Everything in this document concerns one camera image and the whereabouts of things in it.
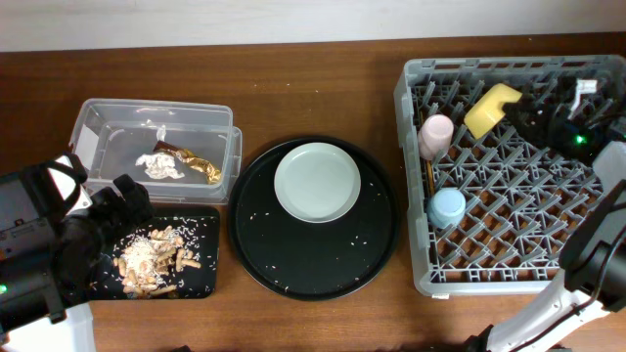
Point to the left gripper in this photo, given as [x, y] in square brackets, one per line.
[136, 196]

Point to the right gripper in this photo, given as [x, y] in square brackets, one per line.
[548, 123]

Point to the yellow bowl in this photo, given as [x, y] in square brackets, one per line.
[488, 111]

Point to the white tissue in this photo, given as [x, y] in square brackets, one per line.
[158, 165]

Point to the food scraps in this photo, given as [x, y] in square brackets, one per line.
[151, 261]

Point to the gold snack wrapper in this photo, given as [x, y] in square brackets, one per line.
[212, 174]

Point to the pink cup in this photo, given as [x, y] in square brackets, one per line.
[435, 136]

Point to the wooden chopstick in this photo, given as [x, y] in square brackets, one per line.
[430, 178]

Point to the blue cup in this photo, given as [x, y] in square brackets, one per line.
[446, 208]

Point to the light grey plate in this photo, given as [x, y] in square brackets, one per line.
[317, 182]

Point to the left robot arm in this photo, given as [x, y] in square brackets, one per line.
[49, 249]

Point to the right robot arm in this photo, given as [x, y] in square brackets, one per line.
[590, 283]

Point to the grey dishwasher rack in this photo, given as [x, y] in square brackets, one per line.
[522, 203]

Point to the black rectangular tray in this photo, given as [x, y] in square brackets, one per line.
[195, 274]

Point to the clear plastic bin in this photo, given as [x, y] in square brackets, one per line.
[110, 134]

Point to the round black tray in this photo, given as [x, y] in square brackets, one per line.
[308, 261]

